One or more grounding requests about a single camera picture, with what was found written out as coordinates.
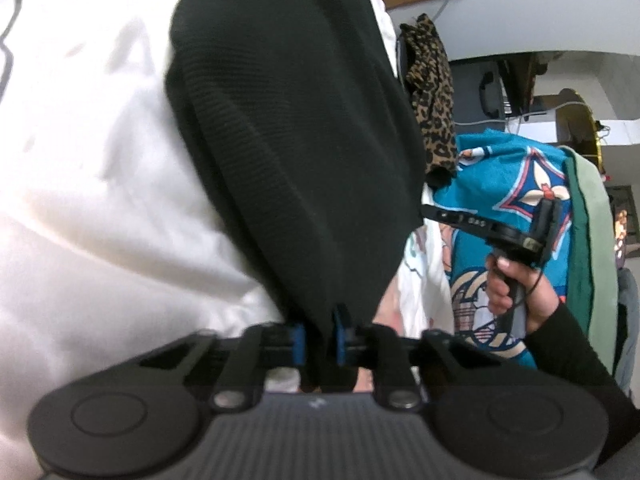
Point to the person's right hand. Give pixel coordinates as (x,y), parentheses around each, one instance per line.
(542,295)

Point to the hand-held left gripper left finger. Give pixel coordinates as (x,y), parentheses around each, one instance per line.
(298,345)

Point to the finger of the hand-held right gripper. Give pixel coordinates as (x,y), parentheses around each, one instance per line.
(450,217)

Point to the teal printed cloth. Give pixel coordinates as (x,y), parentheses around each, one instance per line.
(505,170)

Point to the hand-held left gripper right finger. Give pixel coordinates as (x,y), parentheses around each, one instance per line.
(340,340)

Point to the leopard print cloth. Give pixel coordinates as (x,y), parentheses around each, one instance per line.
(435,110)

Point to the person's right forearm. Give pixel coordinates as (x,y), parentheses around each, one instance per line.
(580,375)

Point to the green cloth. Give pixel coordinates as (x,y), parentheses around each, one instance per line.
(595,210)

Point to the black garment with grey logo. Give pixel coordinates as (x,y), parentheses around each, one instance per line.
(300,135)

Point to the cartoon printed blanket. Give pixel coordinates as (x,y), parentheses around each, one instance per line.
(100,185)

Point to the black wall-mounted device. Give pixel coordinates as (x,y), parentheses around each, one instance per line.
(489,92)

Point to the gold metal frame furniture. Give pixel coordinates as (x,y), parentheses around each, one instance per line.
(582,120)

